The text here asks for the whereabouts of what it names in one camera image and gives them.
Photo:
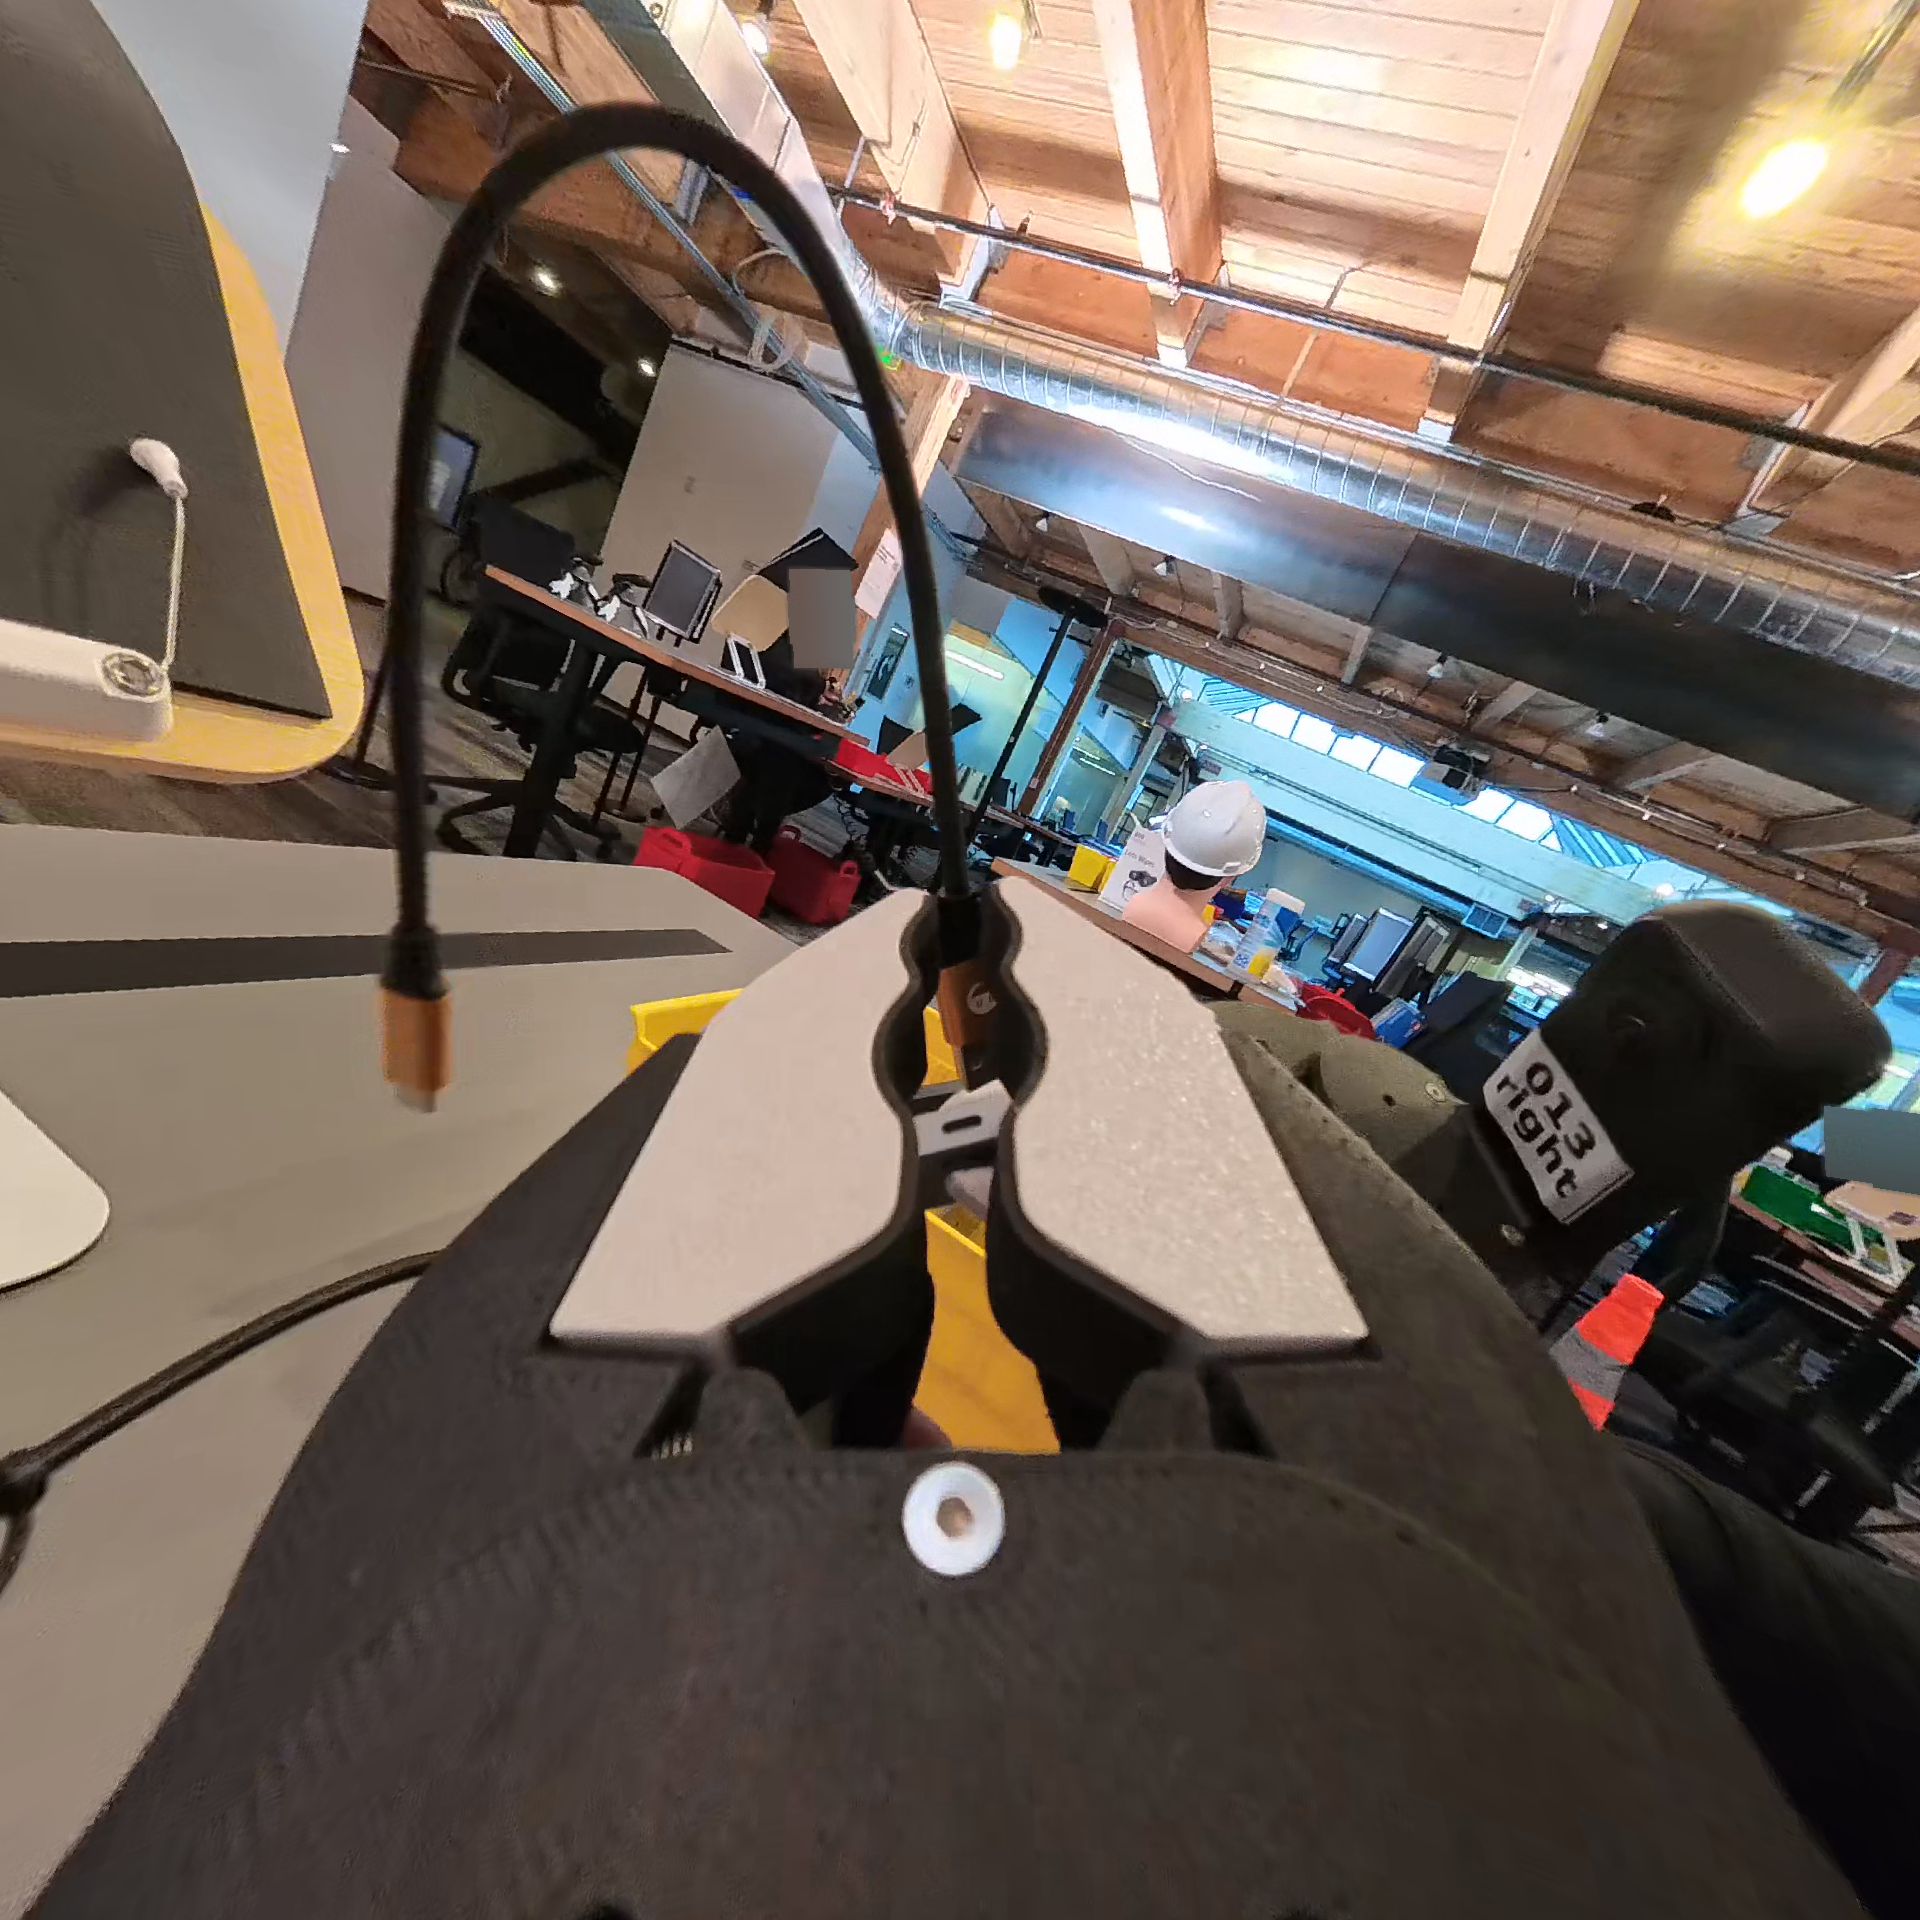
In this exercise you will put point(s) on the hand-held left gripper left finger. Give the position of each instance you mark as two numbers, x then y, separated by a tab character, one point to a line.
751	1172

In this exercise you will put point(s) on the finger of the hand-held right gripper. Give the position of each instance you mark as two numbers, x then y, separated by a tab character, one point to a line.
970	1189
968	1119

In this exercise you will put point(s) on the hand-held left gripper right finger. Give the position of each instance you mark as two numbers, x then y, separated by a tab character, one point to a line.
1170	1172

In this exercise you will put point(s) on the person's right forearm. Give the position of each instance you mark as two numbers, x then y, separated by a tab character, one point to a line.
1800	1681

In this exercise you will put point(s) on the yellow plastic bin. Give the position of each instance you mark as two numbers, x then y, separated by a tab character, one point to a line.
974	1350

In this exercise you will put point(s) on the mannequin head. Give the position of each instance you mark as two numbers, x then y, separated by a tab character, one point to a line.
1162	908

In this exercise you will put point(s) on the red plastic bin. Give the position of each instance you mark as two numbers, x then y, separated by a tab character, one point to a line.
820	885
704	869

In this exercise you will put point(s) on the orange traffic cone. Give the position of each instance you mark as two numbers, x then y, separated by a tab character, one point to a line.
1617	1337

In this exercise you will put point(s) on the white hard hat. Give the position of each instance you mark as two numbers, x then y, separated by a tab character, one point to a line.
1220	827

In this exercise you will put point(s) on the black tape strip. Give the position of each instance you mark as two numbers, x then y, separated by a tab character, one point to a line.
301	961

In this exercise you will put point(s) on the black office chair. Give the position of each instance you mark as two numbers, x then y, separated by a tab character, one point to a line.
517	705

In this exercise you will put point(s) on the long wooden desk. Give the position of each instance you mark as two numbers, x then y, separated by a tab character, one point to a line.
630	630

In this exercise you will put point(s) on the computer monitor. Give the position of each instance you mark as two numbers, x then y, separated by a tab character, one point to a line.
681	589

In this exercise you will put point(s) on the white rounded flat plate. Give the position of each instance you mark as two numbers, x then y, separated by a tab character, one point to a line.
37	1201

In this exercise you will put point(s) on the light wood table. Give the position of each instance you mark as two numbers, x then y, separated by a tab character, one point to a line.
284	494

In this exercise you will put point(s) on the round ceiling light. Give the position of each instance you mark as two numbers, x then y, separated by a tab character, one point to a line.
1004	38
1785	177

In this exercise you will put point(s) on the white plastic bar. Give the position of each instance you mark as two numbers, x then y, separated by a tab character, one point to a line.
60	677

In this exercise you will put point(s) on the black table mat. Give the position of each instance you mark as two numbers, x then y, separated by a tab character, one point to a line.
89	300

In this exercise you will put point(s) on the silver spiral ventilation duct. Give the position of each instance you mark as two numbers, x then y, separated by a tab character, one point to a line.
1349	466

